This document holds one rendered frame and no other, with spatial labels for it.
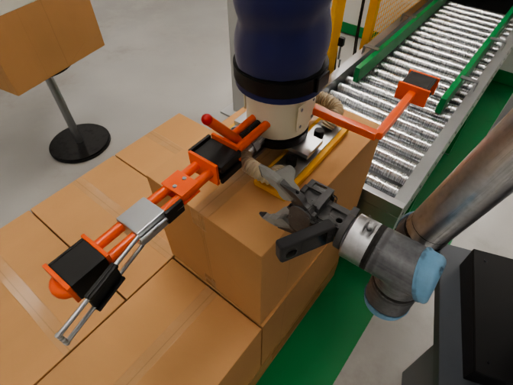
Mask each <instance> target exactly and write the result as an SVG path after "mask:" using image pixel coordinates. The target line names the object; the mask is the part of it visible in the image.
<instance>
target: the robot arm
mask: <svg viewBox="0 0 513 385"><path fill-rule="evenodd" d="M258 167H259V169H260V173H261V176H262V177H263V178H265V179H266V180H267V181H268V182H269V184H270V185H271V186H272V187H274V188H275V189H276V191H277V192H278V194H279V195H280V197H281V198H282V199H284V200H287V201H291V202H292V203H290V204H289V205H288V206H286V207H284V208H282V209H280V210H279V211H278V212H277V213H275V214H274V213H273V214H269V213H268V212H260V213H259V214H260V216H261V217H262V218H263V219H264V220H266V221H268V222H269V223H270V224H272V225H275V226H276V227H278V228H280V229H282V230H284V231H287V232H289V233H291V234H290V235H287V236H285V237H283V238H280V239H277V240H276V256H277V257H278V259H279V261H280V262H282V263H283V262H286V261H288V260H291V259H292V258H294V257H297V256H299V255H302V254H304V253H307V252H309V251H312V250H314V249H315V248H319V247H321V246H323V245H325V244H328V243H330V242H332V241H333V244H332V246H333V247H335V248H337V249H338V250H339V251H338V254H339V256H340V257H342V258H344V259H345V260H348V261H349V262H351V263H352V264H354V265H356V266H358V267H359V268H361V269H363V270H365V271H366V272H368V273H370V274H372V276H371V278H370V280H369V282H368V283H367V285H366V287H365V290H364V300H365V304H366V306H367V308H368V309H369V311H370V312H371V313H372V314H373V315H375V316H377V317H378V318H380V319H383V320H386V321H395V320H398V319H400V318H401V317H404V316H405V315H407V314H408V312H409V309H410V308H411V307H412V305H413V304H414V303H415V302H417V303H422V304H425V303H427V302H428V300H429V299H430V297H431V294H432V293H433V291H434V289H435V287H436V285H437V283H438V281H439V279H440V276H441V274H442V273H443V271H444V268H445V266H446V264H447V260H446V258H445V257H444V256H443V255H442V254H439V253H438V251H440V250H441V249H442V248H444V247H445V246H446V245H447V244H448V242H449V241H451V240H452V239H454V238H455V237H456V236H457V235H459V234H460V233H461V232H462V231H464V230H465V229H467V228H468V227H469V226H471V225H472V224H473V223H474V222H476V221H477V220H478V219H480V218H481V217H483V216H484V215H485V214H486V213H487V212H489V211H490V210H492V209H493V208H494V207H496V206H497V205H498V204H499V203H500V202H502V201H503V200H505V199H506V198H508V197H509V196H510V195H511V194H512V193H513V108H512V109H511V110H510V111H509V113H508V114H507V115H506V116H505V117H504V118H503V119H502V120H501V121H500V122H499V123H498V124H497V125H496V126H495V127H494V128H493V129H492V130H491V131H490V132H489V133H488V134H487V135H486V136H485V137H484V138H483V139H482V140H481V142H480V143H479V144H478V145H477V146H476V147H475V148H474V149H473V150H472V151H471V152H470V153H469V154H468V155H467V156H466V158H465V159H464V160H463V161H462V162H461V163H460V164H459V165H458V166H457V167H456V168H455V169H454V170H453V171H452V173H451V174H450V175H449V176H448V177H447V178H446V179H445V180H444V181H443V182H442V183H441V184H440V185H439V186H438V187H437V188H436V189H435V190H434V191H433V192H432V193H431V194H430V195H429V196H428V197H427V198H426V199H425V200H424V202H423V203H422V204H421V205H420V206H419V207H418V208H417V209H416V210H415V211H413V212H408V213H407V214H405V215H404V216H403V217H402V218H401V219H400V220H399V221H398V224H397V225H396V229H395V230H393V229H391V228H390V227H387V226H385V225H383V224H381V223H379V222H378V221H376V220H374V219H372V218H370V217H368V216H366V215H364V214H360V215H358V214H359V213H360V209H358V208H357V207H355V206H354V207H353V208H352V210H351V211H350V210H349V209H346V208H344V207H343V206H341V205H338V204H337V200H335V199H334V198H335V197H336V196H335V195H334V189H332V188H330V187H328V186H326V185H324V184H322V183H319V182H318V181H316V180H313V179H311V180H310V181H309V182H308V184H305V185H304V186H303V187H302V188H301V189H299V187H298V185H297V184H296V183H295V181H294V177H295V168H294V167H293V166H291V165H287V166H285V167H283V168H281V169H279V170H277V171H274V170H272V169H270V168H269V167H267V166H265V165H263V164H260V165H259V166H258ZM316 183H317V184H316ZM325 188H326V189H325ZM336 199H337V197H336ZM334 200H335V202H334ZM357 215H358V216H357Z"/></svg>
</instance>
